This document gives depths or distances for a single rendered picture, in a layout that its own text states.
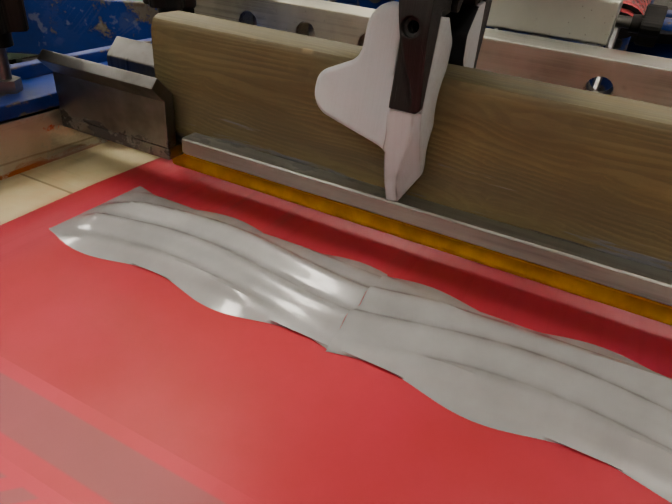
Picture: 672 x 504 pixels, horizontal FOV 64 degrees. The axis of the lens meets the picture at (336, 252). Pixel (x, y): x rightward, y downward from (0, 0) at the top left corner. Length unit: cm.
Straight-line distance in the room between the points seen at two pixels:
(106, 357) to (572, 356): 20
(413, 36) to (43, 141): 28
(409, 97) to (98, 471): 19
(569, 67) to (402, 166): 26
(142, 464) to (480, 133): 20
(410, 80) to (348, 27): 31
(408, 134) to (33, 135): 26
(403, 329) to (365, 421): 5
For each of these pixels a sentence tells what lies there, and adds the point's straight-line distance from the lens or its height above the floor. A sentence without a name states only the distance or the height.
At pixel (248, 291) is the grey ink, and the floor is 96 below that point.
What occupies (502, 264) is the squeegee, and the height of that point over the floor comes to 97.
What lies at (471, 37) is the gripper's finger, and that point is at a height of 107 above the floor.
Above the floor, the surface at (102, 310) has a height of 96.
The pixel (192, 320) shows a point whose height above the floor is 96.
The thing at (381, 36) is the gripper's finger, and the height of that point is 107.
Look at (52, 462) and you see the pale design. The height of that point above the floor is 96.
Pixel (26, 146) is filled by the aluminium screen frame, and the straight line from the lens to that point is 42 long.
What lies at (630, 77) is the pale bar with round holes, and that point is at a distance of 50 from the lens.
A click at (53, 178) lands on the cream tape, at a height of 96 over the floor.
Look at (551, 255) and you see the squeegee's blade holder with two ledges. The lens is 27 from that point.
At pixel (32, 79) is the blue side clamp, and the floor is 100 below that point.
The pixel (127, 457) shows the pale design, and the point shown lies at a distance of 21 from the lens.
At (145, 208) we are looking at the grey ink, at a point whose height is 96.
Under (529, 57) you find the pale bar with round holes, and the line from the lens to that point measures 50.
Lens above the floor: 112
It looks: 32 degrees down
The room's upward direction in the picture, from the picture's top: 6 degrees clockwise
